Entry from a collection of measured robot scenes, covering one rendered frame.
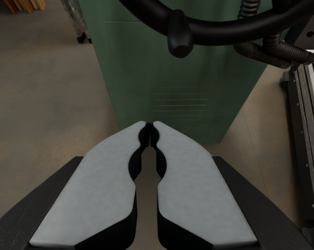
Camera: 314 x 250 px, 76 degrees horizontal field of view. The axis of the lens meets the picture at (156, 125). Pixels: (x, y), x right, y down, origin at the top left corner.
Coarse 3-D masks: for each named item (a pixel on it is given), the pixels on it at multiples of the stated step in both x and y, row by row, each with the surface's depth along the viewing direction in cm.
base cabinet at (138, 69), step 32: (96, 0) 38; (160, 0) 38; (192, 0) 38; (224, 0) 38; (96, 32) 43; (128, 32) 43; (128, 64) 51; (160, 64) 51; (192, 64) 51; (224, 64) 52; (256, 64) 52; (128, 96) 62; (160, 96) 62; (192, 96) 62; (224, 96) 63; (192, 128) 80; (224, 128) 81
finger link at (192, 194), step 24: (168, 144) 10; (192, 144) 10; (168, 168) 8; (192, 168) 8; (216, 168) 8; (168, 192) 7; (192, 192) 7; (216, 192) 7; (168, 216) 6; (192, 216) 6; (216, 216) 6; (240, 216) 6; (168, 240) 6; (192, 240) 6; (216, 240) 6; (240, 240) 6
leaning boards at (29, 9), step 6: (6, 0) 139; (12, 0) 145; (18, 0) 146; (24, 0) 140; (30, 0) 147; (36, 0) 144; (42, 0) 148; (12, 6) 144; (18, 6) 147; (24, 6) 147; (30, 6) 146; (36, 6) 148; (42, 6) 147; (12, 12) 146; (30, 12) 147
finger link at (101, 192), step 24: (120, 144) 10; (144, 144) 12; (96, 168) 8; (120, 168) 8; (72, 192) 7; (96, 192) 7; (120, 192) 7; (48, 216) 6; (72, 216) 6; (96, 216) 6; (120, 216) 6; (48, 240) 5; (72, 240) 5; (96, 240) 6; (120, 240) 6
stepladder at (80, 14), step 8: (64, 0) 109; (72, 0) 107; (64, 8) 112; (80, 8) 114; (72, 16) 117; (80, 16) 114; (72, 24) 120; (80, 32) 126; (88, 32) 123; (80, 40) 127; (88, 40) 127
